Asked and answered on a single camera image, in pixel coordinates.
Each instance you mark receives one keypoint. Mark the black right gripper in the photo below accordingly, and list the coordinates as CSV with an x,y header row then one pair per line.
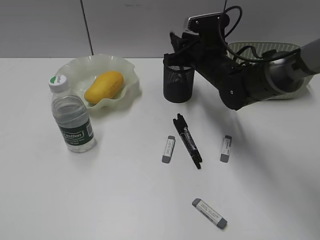
x,y
210,60

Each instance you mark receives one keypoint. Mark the black marker pen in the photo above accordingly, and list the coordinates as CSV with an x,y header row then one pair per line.
x,y
184,139
184,125

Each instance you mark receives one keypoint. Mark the yellow mango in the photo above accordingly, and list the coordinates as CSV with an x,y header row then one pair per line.
x,y
106,86

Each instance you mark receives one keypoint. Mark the grey white eraser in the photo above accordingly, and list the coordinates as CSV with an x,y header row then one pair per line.
x,y
169,148
225,149
213,216

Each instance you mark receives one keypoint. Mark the clear plastic water bottle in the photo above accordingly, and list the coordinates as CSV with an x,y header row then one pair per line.
x,y
71,116

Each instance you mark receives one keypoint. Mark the grey white eraser front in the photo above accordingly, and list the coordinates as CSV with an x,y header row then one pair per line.
x,y
213,216

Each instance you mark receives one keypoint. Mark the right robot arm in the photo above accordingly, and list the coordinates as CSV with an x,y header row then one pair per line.
x,y
284,74

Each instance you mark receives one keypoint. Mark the black mesh pen holder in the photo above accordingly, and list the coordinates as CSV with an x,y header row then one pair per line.
x,y
178,81

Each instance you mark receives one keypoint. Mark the pale green plastic basket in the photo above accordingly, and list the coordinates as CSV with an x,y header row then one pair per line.
x,y
262,47

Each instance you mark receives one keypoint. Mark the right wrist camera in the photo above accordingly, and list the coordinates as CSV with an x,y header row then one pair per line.
x,y
206,25

